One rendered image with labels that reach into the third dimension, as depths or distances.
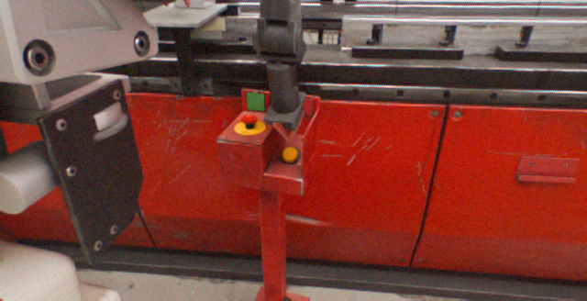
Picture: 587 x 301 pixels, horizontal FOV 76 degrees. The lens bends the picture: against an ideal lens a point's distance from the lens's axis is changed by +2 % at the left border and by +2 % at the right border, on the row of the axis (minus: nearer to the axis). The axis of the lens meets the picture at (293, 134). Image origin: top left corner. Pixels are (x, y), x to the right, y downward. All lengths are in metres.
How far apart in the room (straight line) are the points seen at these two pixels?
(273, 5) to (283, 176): 0.37
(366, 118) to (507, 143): 0.40
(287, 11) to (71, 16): 0.47
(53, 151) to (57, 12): 0.18
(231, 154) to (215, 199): 0.47
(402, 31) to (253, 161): 0.58
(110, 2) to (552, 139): 1.17
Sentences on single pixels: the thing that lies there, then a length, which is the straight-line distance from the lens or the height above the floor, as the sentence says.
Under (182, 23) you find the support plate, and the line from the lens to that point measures 0.93.
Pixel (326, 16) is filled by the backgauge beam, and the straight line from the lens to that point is 1.38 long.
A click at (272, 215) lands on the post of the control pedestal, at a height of 0.54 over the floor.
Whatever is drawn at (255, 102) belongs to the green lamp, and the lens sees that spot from 0.94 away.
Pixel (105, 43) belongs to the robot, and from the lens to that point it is 0.23.
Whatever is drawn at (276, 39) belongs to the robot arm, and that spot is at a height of 1.02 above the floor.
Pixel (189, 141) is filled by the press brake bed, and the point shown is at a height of 0.61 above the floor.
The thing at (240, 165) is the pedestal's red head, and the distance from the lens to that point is 0.85.
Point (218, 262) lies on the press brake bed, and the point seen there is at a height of 0.05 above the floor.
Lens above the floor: 1.17
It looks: 28 degrees down
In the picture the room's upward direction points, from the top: straight up
